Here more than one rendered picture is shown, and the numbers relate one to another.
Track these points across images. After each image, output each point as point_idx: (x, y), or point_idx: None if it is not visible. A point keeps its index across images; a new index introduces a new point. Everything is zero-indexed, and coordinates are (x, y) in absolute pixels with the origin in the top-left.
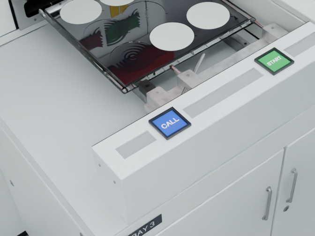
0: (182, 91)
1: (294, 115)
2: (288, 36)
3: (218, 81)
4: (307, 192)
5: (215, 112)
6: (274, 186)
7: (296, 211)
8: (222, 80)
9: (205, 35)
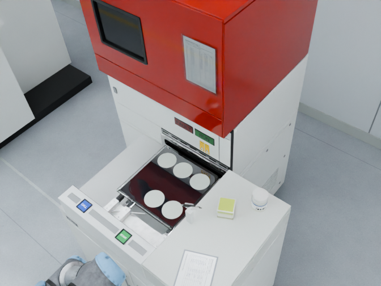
0: None
1: (126, 262)
2: (142, 240)
3: (109, 217)
4: None
5: (91, 219)
6: (129, 279)
7: None
8: (110, 219)
9: (156, 211)
